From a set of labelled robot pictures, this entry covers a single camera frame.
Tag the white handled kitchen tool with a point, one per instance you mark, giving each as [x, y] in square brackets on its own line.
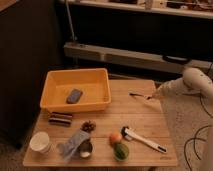
[129, 134]

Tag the orange fruit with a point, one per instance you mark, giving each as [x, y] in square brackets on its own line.
[115, 137]

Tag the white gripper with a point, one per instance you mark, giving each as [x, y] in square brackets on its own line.
[173, 87]

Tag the green fruit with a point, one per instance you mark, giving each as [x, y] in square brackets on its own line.
[121, 151]

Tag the grey sponge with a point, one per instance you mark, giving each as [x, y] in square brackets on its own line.
[74, 96]

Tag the silver metal fork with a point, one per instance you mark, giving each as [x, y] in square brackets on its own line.
[140, 95]

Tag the white paper cup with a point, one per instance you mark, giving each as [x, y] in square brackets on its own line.
[40, 142]

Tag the yellow plastic bin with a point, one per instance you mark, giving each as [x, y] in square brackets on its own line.
[94, 84]

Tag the brown pine cone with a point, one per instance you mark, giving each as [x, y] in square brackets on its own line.
[88, 126]

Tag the grey cloth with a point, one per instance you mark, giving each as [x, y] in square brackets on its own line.
[68, 149]

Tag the background shelf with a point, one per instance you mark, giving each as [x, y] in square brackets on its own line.
[147, 6]

